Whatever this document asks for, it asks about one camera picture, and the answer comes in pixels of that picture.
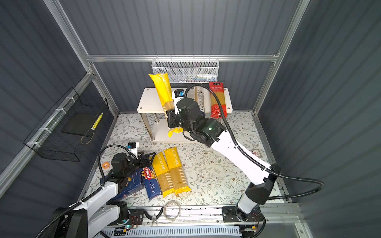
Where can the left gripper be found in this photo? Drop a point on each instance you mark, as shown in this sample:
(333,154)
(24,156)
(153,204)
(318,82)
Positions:
(147,162)

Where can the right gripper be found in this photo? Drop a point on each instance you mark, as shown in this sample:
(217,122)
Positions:
(171,115)

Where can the yellow Pastatime bag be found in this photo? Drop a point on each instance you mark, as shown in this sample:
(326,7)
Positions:
(163,175)
(176,170)
(164,91)

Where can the clear blue spaghetti bag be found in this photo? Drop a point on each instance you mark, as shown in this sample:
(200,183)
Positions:
(197,94)

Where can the red spaghetti bag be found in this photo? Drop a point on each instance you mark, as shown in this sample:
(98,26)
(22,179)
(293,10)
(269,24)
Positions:
(218,89)

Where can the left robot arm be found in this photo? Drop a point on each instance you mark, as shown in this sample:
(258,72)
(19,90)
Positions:
(88,217)

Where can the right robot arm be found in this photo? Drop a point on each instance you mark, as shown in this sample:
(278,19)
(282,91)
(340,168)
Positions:
(220,137)

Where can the blue Barilla pasta box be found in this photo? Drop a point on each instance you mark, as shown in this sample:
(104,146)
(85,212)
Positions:
(131,186)

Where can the white two-tier shelf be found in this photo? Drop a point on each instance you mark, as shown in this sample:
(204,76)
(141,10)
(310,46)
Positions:
(150,108)

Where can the blue Barilla spaghetti box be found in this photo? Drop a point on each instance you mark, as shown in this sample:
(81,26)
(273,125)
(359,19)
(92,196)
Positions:
(151,183)

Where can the orange tape roll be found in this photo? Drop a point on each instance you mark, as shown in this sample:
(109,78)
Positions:
(106,165)

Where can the black pliers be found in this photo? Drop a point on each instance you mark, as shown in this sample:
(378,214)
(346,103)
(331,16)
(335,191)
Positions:
(153,218)

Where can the floral table mat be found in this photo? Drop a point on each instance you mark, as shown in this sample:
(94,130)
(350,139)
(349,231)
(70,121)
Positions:
(214,180)

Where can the small framed card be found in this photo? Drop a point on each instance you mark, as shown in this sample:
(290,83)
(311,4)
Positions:
(257,153)

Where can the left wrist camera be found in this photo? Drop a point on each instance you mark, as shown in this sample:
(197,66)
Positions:
(133,148)

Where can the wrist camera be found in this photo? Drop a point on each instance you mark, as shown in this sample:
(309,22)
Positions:
(177,96)
(133,148)

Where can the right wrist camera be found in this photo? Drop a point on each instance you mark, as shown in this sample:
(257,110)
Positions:
(177,96)

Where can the white wire wall basket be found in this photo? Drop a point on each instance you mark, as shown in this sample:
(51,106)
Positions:
(187,72)

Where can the black wire side basket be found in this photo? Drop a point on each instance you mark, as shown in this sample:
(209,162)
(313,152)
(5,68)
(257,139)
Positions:
(67,133)

